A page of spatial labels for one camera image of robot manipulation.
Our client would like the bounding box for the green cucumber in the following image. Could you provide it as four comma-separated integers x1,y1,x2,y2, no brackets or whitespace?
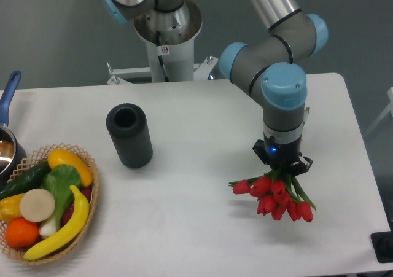
1,161,51,199

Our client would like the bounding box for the green bok choy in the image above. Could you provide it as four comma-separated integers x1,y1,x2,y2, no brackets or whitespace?
39,164,81,238

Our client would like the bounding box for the purple eggplant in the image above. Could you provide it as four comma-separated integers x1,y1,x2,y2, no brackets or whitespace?
62,186,92,226

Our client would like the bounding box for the dark grey ribbed vase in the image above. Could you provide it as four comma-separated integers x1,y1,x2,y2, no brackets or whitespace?
106,103,153,169

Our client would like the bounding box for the white chair frame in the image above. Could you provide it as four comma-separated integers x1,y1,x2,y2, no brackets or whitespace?
365,87,392,137

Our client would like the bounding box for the black device at table edge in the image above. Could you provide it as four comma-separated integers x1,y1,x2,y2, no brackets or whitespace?
370,231,392,263

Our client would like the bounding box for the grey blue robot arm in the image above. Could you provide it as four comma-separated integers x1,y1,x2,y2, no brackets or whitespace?
102,0,329,176

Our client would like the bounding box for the yellow banana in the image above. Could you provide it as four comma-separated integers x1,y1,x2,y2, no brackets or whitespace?
23,185,90,261

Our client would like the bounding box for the blue handled saucepan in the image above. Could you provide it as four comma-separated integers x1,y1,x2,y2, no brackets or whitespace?
1,71,26,190

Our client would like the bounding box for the yellow squash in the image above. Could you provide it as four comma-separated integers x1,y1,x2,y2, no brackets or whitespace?
47,149,93,187

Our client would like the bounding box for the woven wicker basket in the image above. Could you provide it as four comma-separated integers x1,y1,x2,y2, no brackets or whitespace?
1,143,99,265

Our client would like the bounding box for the orange fruit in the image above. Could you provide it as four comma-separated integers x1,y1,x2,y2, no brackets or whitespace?
5,218,39,248

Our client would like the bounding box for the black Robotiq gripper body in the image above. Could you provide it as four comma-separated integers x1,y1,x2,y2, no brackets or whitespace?
252,136,313,175

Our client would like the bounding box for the yellow bell pepper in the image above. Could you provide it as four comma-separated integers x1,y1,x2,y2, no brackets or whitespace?
0,193,25,222

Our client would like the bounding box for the red tulip bouquet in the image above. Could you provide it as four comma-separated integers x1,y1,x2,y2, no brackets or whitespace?
228,168,316,222

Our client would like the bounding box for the beige round radish slice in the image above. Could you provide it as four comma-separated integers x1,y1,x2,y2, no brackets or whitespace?
20,189,55,222

